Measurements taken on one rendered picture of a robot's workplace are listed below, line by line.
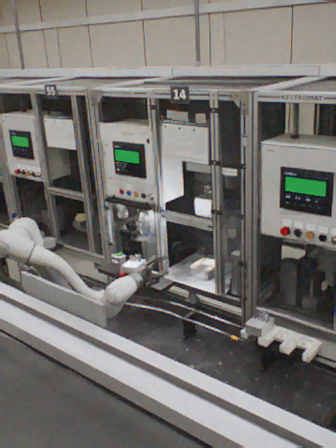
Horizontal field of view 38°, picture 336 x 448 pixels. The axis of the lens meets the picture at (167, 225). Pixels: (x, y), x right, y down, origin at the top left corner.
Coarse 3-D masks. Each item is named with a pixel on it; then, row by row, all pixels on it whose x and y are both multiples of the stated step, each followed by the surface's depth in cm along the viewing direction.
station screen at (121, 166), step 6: (114, 150) 291; (126, 150) 285; (132, 150) 282; (138, 150) 279; (120, 162) 291; (126, 162) 288; (132, 162) 285; (120, 168) 293; (126, 168) 289; (132, 168) 286; (138, 168) 283; (138, 174) 284
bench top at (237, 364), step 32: (128, 320) 301; (160, 320) 299; (160, 352) 268; (192, 352) 266; (224, 352) 265; (256, 352) 263; (256, 384) 239; (288, 384) 238; (320, 384) 237; (320, 416) 217
